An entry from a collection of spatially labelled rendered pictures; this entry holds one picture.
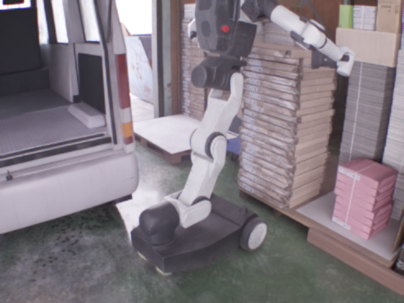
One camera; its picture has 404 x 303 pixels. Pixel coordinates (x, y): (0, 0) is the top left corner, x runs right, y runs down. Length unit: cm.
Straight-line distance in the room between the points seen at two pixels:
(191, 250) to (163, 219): 21
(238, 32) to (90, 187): 109
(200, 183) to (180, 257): 40
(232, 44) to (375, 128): 109
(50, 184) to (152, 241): 59
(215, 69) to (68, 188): 95
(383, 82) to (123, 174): 163
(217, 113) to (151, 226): 66
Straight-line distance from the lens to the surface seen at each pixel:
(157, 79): 422
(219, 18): 170
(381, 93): 225
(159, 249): 176
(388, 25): 225
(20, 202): 179
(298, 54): 195
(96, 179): 186
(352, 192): 207
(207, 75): 167
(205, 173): 182
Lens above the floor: 124
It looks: 21 degrees down
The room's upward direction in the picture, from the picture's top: straight up
